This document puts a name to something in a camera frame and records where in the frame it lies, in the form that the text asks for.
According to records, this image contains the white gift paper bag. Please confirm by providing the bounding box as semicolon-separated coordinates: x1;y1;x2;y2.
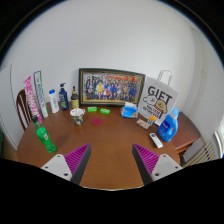
138;70;179;125

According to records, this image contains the pink tall box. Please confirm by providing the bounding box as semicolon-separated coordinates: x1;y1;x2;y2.
24;76;42;123

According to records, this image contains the blue tissue pack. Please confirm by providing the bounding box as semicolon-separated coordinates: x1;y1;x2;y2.
121;102;138;118

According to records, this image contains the green plastic bottle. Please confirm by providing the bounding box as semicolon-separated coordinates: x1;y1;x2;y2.
32;115;56;153

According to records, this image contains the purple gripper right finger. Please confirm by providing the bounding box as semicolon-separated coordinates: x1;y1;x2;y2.
132;144;182;185

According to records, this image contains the framed group photo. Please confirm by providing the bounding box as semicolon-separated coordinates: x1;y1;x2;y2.
79;68;145;106

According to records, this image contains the left green soap bar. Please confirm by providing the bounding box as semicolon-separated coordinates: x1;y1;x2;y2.
87;107;98;112

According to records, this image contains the white remote control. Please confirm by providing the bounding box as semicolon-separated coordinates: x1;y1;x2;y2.
149;133;163;148

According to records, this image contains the wooden chair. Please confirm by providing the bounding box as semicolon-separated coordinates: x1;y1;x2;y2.
16;89;32;130

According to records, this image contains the white radiator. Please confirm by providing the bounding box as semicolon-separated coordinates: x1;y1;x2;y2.
183;141;215;168

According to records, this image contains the red round coaster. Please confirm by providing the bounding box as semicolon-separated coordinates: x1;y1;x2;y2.
91;117;103;126

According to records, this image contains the dark amber pump bottle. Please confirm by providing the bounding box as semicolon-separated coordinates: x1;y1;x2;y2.
71;86;79;109

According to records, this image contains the dark blue pump bottle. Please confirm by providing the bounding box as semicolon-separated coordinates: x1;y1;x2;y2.
59;83;69;110

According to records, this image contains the green white tall box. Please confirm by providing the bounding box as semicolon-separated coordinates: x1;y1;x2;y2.
33;71;48;118

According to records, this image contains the right green soap bar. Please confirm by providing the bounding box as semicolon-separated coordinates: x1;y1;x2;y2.
99;108;110;115

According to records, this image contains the patterned cup with spoon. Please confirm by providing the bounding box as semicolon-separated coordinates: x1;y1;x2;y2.
70;108;85;125

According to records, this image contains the small box with orange items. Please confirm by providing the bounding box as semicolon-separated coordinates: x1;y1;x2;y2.
137;116;156;129

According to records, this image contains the blue detergent bottle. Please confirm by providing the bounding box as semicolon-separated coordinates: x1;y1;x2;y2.
158;108;179;142

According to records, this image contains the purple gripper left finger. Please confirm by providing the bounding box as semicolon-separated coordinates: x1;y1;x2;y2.
42;144;91;185

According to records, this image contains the white shampoo bottle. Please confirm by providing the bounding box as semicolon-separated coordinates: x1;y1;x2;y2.
49;89;59;113

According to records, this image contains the green soap bar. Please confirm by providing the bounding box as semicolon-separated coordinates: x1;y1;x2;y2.
87;107;98;112
99;108;110;115

